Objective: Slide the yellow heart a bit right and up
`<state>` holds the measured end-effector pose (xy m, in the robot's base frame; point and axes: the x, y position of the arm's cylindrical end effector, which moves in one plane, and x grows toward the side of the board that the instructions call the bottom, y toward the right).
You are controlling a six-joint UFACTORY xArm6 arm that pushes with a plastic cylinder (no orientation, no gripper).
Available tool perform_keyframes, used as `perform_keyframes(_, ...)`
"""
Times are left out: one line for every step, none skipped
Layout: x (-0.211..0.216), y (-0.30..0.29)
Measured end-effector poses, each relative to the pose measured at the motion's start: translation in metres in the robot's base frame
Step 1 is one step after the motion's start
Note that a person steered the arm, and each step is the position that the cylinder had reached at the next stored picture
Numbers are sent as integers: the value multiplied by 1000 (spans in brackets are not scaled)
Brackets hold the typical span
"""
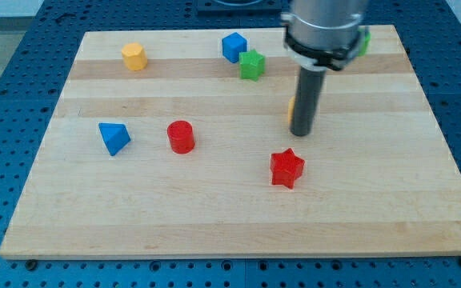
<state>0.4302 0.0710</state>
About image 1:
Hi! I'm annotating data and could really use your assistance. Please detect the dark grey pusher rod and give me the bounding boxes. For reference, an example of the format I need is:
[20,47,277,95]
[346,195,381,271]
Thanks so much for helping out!
[290,67,326,137]

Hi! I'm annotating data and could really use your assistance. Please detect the yellow heart block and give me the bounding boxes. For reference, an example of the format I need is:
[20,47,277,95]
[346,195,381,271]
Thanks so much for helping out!
[287,96,295,125]

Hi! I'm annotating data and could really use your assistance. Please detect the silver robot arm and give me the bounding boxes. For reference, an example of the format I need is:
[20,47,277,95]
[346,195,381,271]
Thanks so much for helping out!
[281,0,368,137]

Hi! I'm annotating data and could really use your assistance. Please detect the green block behind arm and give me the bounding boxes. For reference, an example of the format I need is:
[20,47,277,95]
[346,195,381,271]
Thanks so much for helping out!
[358,26,371,57]

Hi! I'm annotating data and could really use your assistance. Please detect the green star block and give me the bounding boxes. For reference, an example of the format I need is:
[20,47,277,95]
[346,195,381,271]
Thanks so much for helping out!
[239,50,266,82]

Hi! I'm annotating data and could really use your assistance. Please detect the blue cube block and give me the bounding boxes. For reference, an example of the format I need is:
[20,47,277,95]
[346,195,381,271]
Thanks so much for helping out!
[222,32,247,63]

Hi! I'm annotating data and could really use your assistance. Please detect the red star block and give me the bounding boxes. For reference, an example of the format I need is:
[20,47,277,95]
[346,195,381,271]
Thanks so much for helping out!
[270,148,305,190]

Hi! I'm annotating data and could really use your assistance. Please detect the red cylinder block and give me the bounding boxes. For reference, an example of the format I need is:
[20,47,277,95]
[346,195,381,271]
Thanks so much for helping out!
[166,120,195,154]

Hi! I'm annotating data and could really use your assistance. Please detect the light wooden board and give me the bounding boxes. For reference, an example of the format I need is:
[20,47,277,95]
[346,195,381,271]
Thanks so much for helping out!
[0,25,461,260]

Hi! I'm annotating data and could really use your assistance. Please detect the yellow hexagon block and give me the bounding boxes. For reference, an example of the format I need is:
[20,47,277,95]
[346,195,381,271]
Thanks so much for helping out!
[121,42,148,71]

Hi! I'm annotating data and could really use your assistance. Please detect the blue triangular prism block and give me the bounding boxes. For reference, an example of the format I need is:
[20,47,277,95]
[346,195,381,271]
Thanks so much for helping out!
[98,122,131,156]

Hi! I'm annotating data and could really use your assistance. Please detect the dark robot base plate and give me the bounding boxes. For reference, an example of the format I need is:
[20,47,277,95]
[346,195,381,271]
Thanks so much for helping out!
[194,0,283,15]

